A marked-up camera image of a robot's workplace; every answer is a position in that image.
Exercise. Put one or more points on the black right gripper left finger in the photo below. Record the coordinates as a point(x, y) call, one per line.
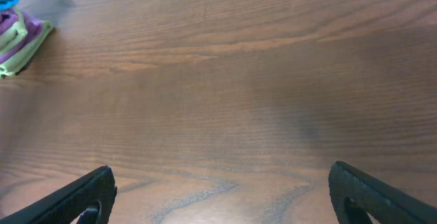
point(88, 199)

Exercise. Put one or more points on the purple lower folded cloth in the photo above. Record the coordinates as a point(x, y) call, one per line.
point(32, 25)

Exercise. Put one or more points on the green folded cloth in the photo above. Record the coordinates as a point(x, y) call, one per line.
point(15, 33)
point(19, 60)

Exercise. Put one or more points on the purple top folded cloth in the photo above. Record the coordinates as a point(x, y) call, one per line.
point(8, 18)

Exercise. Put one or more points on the green upper folded cloth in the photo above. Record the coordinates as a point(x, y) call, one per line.
point(15, 33)

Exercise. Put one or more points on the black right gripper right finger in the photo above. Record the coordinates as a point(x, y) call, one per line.
point(358, 197)

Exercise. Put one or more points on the green bottom folded cloth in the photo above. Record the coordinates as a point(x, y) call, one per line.
point(19, 60)

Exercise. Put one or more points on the purple folded cloth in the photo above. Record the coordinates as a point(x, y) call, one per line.
point(8, 18)
point(32, 25)

